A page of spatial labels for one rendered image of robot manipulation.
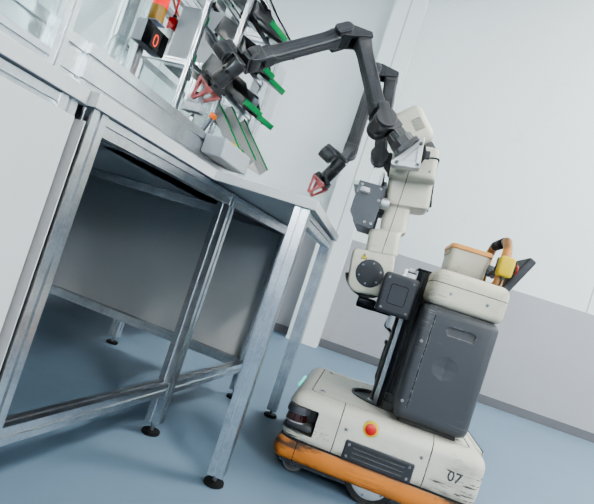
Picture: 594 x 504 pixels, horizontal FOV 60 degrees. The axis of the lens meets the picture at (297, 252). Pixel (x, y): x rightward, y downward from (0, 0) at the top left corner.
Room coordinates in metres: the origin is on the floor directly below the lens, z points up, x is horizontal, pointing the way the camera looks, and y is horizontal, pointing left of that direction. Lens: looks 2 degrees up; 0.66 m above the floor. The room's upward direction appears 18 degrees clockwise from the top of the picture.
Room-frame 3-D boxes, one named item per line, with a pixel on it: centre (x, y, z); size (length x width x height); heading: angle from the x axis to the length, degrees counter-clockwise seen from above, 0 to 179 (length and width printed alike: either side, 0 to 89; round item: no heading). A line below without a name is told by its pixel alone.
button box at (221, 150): (1.62, 0.31, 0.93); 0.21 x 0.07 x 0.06; 164
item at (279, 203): (1.94, 0.26, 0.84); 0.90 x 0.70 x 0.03; 171
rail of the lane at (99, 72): (1.45, 0.42, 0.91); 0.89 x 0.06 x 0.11; 164
